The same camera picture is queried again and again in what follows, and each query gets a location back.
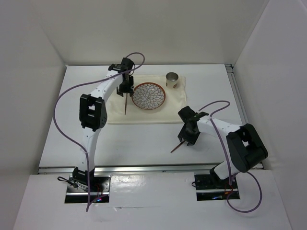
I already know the copper knife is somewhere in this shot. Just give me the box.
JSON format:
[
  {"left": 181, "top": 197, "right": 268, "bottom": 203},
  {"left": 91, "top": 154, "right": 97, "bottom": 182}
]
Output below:
[{"left": 170, "top": 141, "right": 185, "bottom": 153}]

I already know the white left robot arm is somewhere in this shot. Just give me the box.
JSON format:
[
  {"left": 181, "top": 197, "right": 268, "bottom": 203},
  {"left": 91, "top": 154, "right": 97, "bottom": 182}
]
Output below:
[{"left": 72, "top": 57, "right": 135, "bottom": 191}]

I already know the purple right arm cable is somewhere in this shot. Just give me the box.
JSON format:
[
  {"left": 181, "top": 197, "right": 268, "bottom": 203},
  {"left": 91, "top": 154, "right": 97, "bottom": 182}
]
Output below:
[{"left": 198, "top": 100, "right": 262, "bottom": 213}]

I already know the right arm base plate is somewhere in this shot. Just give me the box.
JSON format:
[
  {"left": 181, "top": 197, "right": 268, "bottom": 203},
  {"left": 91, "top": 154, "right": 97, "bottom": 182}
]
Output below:
[{"left": 191, "top": 174, "right": 240, "bottom": 201}]

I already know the aluminium right side rail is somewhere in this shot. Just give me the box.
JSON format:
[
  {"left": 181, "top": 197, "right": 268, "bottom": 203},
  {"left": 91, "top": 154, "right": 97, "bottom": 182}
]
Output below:
[{"left": 225, "top": 64, "right": 249, "bottom": 124}]

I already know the floral patterned plate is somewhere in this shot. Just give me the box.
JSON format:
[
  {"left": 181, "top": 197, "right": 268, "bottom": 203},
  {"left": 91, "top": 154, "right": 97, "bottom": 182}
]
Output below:
[{"left": 131, "top": 82, "right": 166, "bottom": 110}]

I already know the aluminium front rail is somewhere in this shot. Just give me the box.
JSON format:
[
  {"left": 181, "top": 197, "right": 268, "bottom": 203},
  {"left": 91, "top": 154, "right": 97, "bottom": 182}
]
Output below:
[{"left": 38, "top": 163, "right": 216, "bottom": 174}]

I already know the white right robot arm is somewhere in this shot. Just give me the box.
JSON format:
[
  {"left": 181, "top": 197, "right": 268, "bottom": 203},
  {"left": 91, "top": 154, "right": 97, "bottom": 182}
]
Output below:
[{"left": 177, "top": 106, "right": 268, "bottom": 188}]

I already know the aluminium rail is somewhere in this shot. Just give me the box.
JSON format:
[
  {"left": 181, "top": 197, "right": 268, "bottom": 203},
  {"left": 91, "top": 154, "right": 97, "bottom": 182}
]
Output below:
[
  {"left": 38, "top": 163, "right": 216, "bottom": 174},
  {"left": 225, "top": 64, "right": 249, "bottom": 124}
]

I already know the small metal cup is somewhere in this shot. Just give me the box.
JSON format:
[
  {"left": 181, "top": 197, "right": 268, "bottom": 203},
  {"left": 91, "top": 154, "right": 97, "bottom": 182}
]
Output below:
[{"left": 165, "top": 72, "right": 179, "bottom": 89}]

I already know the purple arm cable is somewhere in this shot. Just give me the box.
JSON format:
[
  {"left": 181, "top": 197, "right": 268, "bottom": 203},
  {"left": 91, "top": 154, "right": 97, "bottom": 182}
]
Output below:
[
  {"left": 52, "top": 52, "right": 146, "bottom": 213},
  {"left": 198, "top": 100, "right": 262, "bottom": 213}
]

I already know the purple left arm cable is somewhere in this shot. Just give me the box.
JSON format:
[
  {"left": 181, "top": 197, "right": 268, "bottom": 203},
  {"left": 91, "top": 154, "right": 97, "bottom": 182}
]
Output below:
[{"left": 52, "top": 52, "right": 146, "bottom": 213}]

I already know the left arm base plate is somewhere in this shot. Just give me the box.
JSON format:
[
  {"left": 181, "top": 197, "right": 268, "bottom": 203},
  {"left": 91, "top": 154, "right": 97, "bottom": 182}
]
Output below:
[{"left": 64, "top": 176, "right": 111, "bottom": 204}]

